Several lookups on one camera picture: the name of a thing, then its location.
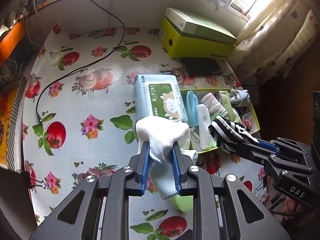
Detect cream curtain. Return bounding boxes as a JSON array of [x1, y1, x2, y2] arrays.
[[235, 0, 320, 88]]

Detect pale green embossed towel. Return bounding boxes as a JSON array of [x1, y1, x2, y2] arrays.
[[219, 91, 242, 123]]

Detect blue face mask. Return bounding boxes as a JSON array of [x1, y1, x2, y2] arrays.
[[185, 90, 201, 128]]

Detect wet wipes pack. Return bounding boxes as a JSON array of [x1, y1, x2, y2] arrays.
[[132, 74, 188, 123]]

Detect floral tablecloth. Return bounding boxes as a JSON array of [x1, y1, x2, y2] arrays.
[[20, 26, 268, 240]]

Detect black binder clip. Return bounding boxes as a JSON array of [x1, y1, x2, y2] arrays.
[[22, 171, 47, 193]]

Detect black cable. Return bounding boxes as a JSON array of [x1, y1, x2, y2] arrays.
[[35, 0, 126, 123]]

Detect yellow-green cardboard box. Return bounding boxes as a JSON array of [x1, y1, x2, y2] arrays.
[[159, 16, 237, 62]]

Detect green round container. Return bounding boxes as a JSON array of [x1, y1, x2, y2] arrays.
[[170, 194, 194, 212]]

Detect grey sock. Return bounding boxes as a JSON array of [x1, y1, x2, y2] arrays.
[[230, 89, 251, 107]]

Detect plain white sock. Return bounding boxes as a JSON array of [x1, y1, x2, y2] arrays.
[[135, 116, 199, 200]]

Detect black phone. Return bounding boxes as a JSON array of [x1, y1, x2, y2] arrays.
[[180, 57, 224, 76]]

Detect white and green flat box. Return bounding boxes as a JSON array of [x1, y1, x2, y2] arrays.
[[165, 7, 237, 44]]

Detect yellow-green box lid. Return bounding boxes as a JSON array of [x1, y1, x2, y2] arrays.
[[180, 88, 261, 153]]

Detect white sock with thin stripes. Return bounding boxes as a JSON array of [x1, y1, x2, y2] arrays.
[[201, 92, 227, 117]]

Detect white towel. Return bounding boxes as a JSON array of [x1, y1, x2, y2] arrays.
[[196, 104, 213, 150]]

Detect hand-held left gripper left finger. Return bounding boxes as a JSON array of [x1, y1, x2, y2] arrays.
[[29, 142, 150, 240]]

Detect black and white striped sock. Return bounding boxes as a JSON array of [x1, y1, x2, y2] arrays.
[[209, 115, 260, 155], [236, 106, 252, 116]]

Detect clear bag with red contents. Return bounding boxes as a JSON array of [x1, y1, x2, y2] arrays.
[[241, 112, 253, 131]]

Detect orange plastic tray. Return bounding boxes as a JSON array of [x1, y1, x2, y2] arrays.
[[0, 21, 27, 66]]

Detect yellow printed box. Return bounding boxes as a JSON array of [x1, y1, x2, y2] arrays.
[[0, 76, 28, 173]]

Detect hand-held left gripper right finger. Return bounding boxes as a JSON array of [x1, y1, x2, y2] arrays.
[[172, 141, 292, 240]]

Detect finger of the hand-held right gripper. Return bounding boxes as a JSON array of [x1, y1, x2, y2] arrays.
[[235, 142, 314, 180], [257, 137, 309, 160]]

